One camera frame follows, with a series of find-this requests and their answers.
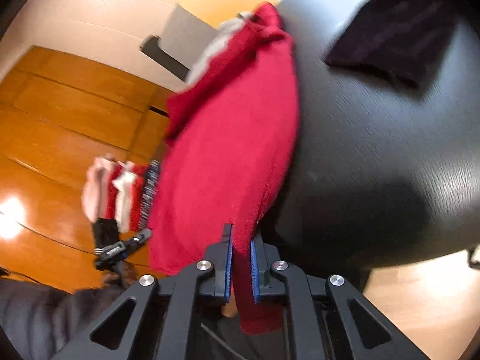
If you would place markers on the red fleece garment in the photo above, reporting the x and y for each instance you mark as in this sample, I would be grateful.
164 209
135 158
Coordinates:
230 141

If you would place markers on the dark purple velvet garment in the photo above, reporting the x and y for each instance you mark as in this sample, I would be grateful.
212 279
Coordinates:
397 40

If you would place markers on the person's left hand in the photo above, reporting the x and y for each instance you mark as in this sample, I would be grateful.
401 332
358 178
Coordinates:
123 275

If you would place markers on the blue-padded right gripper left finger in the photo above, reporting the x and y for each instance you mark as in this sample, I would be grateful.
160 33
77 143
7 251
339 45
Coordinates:
153 318

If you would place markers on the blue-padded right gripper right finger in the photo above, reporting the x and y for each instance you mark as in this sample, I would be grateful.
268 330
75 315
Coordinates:
324 318

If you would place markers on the light grey garment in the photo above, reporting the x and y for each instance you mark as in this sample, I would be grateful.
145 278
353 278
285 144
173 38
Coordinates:
224 34

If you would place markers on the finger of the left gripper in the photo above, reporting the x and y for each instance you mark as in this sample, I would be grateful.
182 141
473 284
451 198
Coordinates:
137 241

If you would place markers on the red white patterned clothes pile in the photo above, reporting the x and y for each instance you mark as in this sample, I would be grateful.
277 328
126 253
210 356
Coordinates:
123 192

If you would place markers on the blue yellow grey panel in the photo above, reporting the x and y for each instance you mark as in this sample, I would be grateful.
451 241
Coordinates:
189 29

